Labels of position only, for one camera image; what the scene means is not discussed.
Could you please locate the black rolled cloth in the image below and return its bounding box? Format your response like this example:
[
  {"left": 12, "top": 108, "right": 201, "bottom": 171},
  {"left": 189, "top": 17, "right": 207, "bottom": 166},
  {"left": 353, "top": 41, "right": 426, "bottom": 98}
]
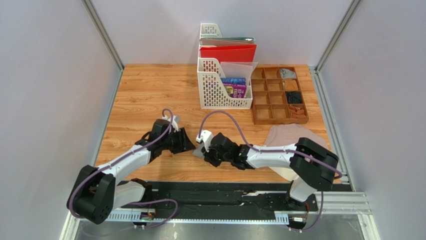
[{"left": 285, "top": 91, "right": 303, "bottom": 105}]

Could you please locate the blue book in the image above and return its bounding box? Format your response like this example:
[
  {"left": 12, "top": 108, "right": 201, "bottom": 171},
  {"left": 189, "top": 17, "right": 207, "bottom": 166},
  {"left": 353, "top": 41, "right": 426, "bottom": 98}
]
[{"left": 221, "top": 77, "right": 246, "bottom": 85}]

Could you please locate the translucent plastic folder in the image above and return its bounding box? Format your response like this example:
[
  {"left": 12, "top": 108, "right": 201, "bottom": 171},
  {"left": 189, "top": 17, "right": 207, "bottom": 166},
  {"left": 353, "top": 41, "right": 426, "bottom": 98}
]
[{"left": 220, "top": 61, "right": 258, "bottom": 86}]

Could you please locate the grey rolled cloth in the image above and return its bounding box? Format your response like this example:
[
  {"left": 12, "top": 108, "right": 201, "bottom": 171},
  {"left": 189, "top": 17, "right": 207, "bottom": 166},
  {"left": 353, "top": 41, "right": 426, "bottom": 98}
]
[{"left": 279, "top": 68, "right": 297, "bottom": 79}]

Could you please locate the pink underwear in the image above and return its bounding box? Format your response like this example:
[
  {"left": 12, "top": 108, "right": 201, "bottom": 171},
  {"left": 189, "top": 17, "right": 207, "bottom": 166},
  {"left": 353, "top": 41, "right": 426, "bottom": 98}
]
[{"left": 262, "top": 123, "right": 330, "bottom": 182}]

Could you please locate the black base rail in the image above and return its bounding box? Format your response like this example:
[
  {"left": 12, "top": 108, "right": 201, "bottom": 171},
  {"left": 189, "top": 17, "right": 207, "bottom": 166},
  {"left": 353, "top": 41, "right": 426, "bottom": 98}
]
[{"left": 88, "top": 180, "right": 354, "bottom": 227}]

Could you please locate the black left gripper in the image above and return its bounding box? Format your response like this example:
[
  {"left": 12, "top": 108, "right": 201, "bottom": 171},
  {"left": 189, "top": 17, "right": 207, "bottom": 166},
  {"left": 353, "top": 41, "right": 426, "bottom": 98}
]
[{"left": 160, "top": 127, "right": 196, "bottom": 154}]

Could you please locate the red folder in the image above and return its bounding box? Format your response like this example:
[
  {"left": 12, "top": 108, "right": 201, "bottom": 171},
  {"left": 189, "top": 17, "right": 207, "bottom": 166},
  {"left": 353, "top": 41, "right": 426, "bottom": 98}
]
[{"left": 199, "top": 44, "right": 257, "bottom": 63}]

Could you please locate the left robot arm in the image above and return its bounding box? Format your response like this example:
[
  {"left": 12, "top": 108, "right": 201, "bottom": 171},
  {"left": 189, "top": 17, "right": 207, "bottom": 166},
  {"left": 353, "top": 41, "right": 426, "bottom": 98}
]
[{"left": 66, "top": 116, "right": 196, "bottom": 225}]

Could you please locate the purple book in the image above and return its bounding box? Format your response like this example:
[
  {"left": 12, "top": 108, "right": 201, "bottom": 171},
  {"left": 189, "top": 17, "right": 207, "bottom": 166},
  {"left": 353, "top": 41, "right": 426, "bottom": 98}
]
[{"left": 223, "top": 83, "right": 247, "bottom": 99}]

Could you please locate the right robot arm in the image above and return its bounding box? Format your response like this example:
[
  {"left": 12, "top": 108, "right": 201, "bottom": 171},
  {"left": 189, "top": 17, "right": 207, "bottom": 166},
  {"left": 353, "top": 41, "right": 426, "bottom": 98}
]
[{"left": 194, "top": 130, "right": 342, "bottom": 203}]

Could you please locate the brown rolled cloth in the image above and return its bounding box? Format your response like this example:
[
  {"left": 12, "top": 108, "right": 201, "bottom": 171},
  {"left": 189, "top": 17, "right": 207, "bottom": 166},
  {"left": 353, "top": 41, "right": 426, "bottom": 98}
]
[{"left": 283, "top": 79, "right": 299, "bottom": 92}]

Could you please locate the grey underwear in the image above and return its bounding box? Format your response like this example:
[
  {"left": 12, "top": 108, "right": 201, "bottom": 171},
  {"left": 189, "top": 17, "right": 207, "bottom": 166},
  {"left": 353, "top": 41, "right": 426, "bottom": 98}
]
[{"left": 192, "top": 145, "right": 204, "bottom": 160}]

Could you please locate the wooden compartment tray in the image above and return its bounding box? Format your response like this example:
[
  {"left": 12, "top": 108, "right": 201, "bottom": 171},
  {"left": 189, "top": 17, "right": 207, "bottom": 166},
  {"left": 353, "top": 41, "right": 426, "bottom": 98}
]
[{"left": 251, "top": 65, "right": 309, "bottom": 125}]

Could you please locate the orange rolled cloth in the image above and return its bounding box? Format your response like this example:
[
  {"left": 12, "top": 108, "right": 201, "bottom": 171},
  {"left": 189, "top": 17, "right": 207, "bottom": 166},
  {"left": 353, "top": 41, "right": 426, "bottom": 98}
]
[{"left": 288, "top": 104, "right": 307, "bottom": 119}]

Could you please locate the white file organizer rack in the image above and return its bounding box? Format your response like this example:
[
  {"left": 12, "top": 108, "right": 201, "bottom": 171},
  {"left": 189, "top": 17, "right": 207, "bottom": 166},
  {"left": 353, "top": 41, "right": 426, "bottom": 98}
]
[{"left": 196, "top": 23, "right": 258, "bottom": 110}]

